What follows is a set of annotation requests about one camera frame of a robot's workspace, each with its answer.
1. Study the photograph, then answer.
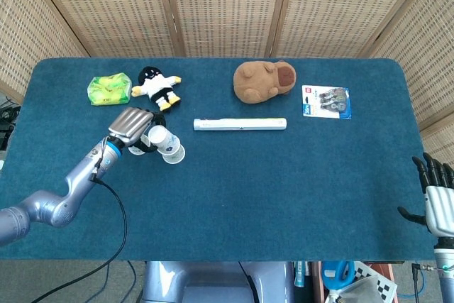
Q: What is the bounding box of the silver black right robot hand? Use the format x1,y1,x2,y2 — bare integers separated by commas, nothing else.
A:
397,153,454,238

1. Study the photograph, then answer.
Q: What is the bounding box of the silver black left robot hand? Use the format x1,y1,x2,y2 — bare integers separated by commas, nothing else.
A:
108,106,167,155

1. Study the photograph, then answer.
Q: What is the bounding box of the white floral paper cup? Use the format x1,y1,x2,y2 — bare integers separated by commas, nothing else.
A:
148,125,187,165

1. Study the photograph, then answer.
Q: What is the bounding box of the green crumpled bag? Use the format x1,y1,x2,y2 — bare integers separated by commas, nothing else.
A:
87,72,129,106

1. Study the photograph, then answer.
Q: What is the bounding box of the black white penguin plush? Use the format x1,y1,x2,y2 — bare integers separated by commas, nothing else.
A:
131,66,182,112

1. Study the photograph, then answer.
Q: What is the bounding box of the checkerboard calibration sheet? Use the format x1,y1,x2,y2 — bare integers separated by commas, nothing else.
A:
354,262,398,297

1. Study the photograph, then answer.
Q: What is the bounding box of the white long tube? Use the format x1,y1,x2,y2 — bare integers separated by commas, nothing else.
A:
193,116,288,132

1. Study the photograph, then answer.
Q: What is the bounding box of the clear plastic bag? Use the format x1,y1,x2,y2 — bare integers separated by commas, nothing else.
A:
328,276,386,303

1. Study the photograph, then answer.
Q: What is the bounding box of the dark floor equipment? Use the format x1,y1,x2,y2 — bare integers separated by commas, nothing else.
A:
0,93,21,151

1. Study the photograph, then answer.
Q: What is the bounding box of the blue plastic tool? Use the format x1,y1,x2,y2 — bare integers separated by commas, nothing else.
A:
321,261,355,290

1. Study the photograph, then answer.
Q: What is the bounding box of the brown capybara plush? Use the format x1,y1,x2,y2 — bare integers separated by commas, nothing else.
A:
233,60,298,104

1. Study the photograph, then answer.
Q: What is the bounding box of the blue felt covered table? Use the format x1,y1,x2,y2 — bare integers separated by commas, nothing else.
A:
0,57,438,262

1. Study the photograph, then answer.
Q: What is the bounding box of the woven bamboo folding screen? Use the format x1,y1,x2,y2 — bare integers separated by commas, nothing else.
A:
0,0,454,162

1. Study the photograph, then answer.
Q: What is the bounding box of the silver blue cylinder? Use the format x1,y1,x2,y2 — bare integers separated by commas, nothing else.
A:
294,262,306,288

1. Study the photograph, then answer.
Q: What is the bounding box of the correction tape blister pack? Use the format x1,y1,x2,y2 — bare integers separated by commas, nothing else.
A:
301,84,353,120

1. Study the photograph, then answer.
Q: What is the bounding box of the silver blue robot torso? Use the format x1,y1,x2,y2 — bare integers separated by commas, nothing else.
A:
141,261,295,303

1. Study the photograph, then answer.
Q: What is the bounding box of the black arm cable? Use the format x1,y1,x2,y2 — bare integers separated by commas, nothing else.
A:
31,166,128,303

